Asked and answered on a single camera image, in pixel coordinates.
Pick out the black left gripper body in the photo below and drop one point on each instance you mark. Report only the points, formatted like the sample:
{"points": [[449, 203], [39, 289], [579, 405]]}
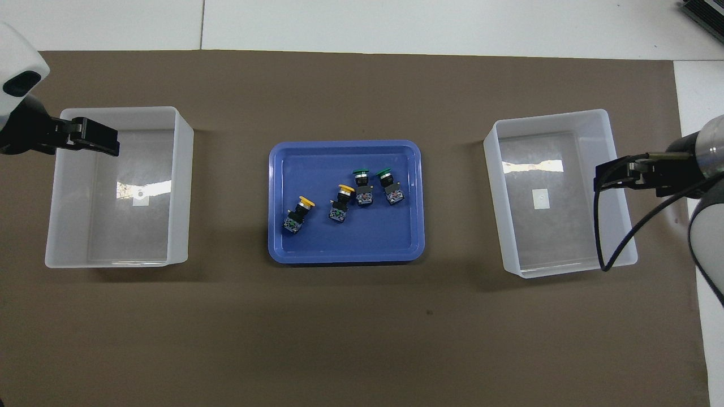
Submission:
{"points": [[28, 130]]}

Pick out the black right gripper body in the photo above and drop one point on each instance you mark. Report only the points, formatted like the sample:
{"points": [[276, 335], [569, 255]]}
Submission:
{"points": [[673, 172]]}

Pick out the yellow push button switch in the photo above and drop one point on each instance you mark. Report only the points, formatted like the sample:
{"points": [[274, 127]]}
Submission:
{"points": [[294, 220], [339, 212]]}

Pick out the green push button switch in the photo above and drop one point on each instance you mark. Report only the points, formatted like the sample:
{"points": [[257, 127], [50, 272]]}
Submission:
{"points": [[393, 193], [363, 195]]}

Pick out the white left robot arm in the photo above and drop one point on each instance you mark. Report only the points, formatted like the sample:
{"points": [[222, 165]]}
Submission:
{"points": [[17, 51]]}

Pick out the small white label sticker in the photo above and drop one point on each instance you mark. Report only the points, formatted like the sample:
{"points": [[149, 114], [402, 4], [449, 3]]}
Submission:
{"points": [[541, 199], [140, 198]]}

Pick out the translucent white plastic box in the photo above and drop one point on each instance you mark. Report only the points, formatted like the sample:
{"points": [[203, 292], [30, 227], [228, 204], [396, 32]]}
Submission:
{"points": [[68, 249], [565, 265]]}

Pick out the black finned device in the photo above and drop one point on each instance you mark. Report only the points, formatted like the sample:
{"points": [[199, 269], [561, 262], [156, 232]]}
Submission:
{"points": [[704, 11]]}

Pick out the blue plastic tray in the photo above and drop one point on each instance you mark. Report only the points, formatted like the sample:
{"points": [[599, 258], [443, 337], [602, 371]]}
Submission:
{"points": [[317, 237]]}

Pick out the brown table mat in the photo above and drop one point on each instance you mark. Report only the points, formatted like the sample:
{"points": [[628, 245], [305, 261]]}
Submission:
{"points": [[362, 339]]}

